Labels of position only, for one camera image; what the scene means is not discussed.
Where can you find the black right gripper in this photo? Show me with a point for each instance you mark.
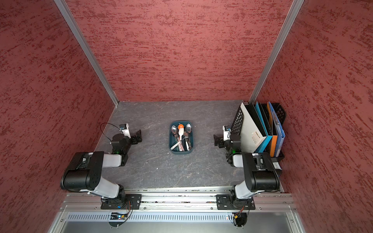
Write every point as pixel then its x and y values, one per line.
pixel 221 140

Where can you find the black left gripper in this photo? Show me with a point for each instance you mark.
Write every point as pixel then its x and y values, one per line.
pixel 134 138

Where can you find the silver steel spoon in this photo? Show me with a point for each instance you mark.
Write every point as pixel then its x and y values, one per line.
pixel 188 130

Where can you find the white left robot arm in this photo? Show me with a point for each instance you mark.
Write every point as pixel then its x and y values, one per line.
pixel 84 172

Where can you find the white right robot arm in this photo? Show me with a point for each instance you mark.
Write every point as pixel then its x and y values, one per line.
pixel 260 174

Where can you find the teal plastic storage box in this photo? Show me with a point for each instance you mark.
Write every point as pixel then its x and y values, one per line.
pixel 189 141

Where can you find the black mesh file rack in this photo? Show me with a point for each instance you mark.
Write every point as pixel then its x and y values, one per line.
pixel 238 120

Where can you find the white folder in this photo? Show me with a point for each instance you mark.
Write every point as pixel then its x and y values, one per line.
pixel 251 136

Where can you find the teal folder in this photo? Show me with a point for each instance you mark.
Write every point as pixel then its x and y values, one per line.
pixel 267 131

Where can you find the orange folder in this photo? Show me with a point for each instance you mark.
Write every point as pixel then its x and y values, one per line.
pixel 273 142

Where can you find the blue binder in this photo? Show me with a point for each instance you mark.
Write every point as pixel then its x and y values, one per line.
pixel 280 132

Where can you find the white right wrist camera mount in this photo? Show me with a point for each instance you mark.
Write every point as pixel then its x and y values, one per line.
pixel 226 132

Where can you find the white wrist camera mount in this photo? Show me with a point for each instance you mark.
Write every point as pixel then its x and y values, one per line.
pixel 124 128
pixel 226 132

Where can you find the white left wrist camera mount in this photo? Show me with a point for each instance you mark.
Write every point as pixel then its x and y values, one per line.
pixel 124 128

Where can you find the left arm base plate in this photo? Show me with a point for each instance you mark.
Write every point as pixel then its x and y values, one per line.
pixel 129 202

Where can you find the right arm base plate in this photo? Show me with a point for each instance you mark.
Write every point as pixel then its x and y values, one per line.
pixel 230 202

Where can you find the aluminium front rail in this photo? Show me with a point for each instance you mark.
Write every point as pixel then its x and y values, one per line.
pixel 205 201

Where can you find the left aluminium corner post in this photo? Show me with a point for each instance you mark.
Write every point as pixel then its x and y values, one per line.
pixel 70 20

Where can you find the aluminium corner post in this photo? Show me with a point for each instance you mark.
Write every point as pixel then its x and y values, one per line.
pixel 70 20
pixel 285 29

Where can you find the right aluminium corner post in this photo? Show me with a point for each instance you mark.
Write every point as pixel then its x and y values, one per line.
pixel 285 29

